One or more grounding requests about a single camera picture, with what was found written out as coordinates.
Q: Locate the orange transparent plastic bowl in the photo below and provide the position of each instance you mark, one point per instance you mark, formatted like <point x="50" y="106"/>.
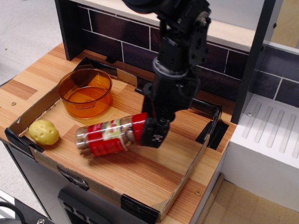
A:
<point x="86" y="93"/>

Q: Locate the white toy sink drainer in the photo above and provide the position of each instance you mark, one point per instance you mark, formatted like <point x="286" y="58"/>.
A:
<point x="263" y="153"/>

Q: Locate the dark shelf support post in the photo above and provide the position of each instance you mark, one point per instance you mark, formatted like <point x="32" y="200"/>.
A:
<point x="245" y="90"/>

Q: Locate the dark left shelf post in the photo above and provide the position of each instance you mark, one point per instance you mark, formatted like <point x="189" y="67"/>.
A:
<point x="70" y="26"/>

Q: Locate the cardboard fence with black tape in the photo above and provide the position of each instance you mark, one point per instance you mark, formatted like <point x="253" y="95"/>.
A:
<point x="146" y="185"/>

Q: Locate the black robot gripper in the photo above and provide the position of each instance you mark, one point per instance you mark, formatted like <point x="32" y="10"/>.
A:
<point x="162" y="99"/>

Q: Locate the yellow toy potato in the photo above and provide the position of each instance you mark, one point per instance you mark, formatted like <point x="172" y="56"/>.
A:
<point x="44" y="132"/>

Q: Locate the red-lidded basil spice bottle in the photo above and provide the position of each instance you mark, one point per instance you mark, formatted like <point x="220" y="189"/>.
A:
<point x="111" y="137"/>

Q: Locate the light wooden shelf board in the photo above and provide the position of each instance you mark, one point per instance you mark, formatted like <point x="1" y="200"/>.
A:
<point x="220" y="33"/>

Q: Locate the black toy oven panel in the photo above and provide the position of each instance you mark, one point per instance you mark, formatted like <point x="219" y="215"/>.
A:
<point x="87" y="208"/>

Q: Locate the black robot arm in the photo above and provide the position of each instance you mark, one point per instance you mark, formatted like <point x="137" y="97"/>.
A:
<point x="183" y="48"/>

